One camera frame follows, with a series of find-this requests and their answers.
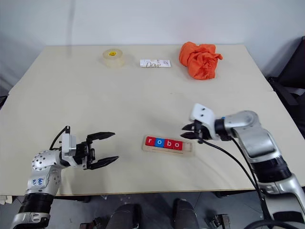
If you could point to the clear tape roll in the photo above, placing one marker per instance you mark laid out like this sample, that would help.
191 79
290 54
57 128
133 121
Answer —
112 59

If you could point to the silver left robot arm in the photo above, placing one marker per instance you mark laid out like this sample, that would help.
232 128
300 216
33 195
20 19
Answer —
44 164

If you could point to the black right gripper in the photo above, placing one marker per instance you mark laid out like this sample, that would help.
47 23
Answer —
203 133

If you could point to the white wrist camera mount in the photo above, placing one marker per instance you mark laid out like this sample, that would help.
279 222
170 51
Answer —
69 145
203 117

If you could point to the crumpled orange cloth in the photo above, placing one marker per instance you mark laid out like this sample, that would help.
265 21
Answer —
197 62

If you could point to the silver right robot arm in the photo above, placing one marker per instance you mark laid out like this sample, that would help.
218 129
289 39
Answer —
259 143

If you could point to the red letter tile with b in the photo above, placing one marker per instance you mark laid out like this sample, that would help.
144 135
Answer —
168 143

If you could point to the white Dove soap box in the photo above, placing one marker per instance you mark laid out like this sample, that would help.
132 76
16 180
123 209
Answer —
155 63

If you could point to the wooden letter tray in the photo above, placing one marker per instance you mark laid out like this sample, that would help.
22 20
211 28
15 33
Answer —
166 152

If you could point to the blue letter o tile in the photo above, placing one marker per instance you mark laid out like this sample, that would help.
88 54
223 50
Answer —
159 142

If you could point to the dark rounded shape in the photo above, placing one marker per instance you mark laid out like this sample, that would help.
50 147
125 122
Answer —
126 217
186 214

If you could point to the red letter r tile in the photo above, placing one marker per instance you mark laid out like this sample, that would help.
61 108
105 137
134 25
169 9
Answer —
150 141

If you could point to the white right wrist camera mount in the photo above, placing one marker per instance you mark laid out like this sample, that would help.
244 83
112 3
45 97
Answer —
203 117

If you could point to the red letter o tile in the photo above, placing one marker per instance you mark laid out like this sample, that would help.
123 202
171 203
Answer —
177 145

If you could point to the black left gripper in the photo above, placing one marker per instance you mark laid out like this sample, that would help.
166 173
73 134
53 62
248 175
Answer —
85 152

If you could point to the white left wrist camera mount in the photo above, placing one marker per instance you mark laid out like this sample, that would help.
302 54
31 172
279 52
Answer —
69 145

